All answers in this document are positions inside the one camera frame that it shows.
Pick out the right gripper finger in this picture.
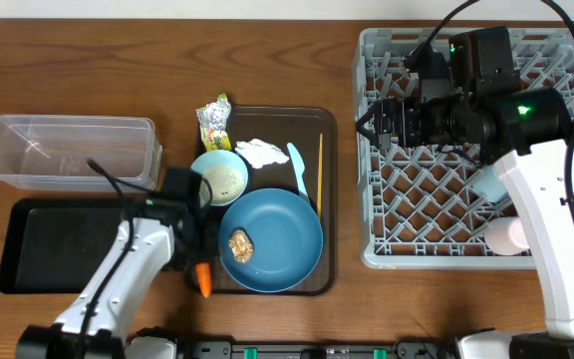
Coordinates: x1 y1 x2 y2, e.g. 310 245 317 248
356 102 380 128
356 124 380 148

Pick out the orange carrot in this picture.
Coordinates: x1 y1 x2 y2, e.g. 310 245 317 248
194 262 212 298

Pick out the dark blue plate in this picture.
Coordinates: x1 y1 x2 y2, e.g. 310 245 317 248
218 188 324 293

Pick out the light blue cup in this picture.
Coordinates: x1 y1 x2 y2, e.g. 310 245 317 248
470 166 508 203

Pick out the white tissue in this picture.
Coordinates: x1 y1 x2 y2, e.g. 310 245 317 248
234 139 289 170

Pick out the foil snack wrapper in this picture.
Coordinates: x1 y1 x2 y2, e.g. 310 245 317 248
196 93 232 152

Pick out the pink cup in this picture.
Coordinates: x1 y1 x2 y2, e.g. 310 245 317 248
483 216 530 256

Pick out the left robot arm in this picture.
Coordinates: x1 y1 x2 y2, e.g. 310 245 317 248
15 162 215 359

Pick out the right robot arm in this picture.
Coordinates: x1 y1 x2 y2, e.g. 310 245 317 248
353 27 574 358

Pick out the grey plastic dishwasher rack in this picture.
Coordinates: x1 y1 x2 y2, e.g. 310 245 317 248
352 28 574 270

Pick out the brown food scrap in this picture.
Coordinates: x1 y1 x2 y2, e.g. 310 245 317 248
228 229 254 263

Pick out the wooden chopstick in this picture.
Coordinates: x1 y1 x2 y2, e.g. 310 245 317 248
316 134 324 220

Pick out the light blue bowl with rice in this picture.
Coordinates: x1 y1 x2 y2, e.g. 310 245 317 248
190 150 248 206

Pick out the light blue plastic knife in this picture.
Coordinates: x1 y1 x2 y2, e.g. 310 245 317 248
287 143 311 204

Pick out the brown serving tray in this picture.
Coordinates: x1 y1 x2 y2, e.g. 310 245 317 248
212 106 338 296

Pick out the clear plastic bin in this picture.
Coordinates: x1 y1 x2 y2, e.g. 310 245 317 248
0 114 162 192

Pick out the black tray bin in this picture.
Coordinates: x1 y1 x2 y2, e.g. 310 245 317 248
0 198 123 294

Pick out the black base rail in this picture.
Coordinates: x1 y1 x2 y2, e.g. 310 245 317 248
176 341 458 359

